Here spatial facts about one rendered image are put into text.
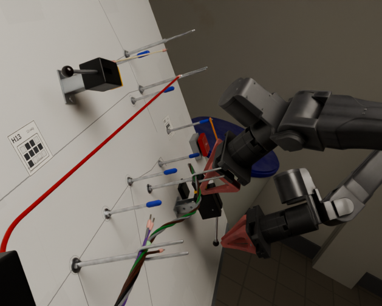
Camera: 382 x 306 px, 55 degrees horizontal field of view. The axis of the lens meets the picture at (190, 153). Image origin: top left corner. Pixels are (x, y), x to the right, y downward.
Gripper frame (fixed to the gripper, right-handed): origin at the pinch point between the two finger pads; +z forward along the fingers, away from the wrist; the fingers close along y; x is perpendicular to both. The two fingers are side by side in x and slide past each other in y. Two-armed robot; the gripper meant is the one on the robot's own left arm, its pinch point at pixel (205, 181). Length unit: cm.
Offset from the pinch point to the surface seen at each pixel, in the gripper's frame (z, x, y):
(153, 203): -5.9, -10.5, 19.5
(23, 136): -7.1, -28.0, 24.4
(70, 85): -8.2, -28.4, 13.2
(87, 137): -3.4, -22.6, 14.1
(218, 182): 65, 46, -96
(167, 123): 5.2, -10.4, -15.4
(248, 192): 61, 64, -100
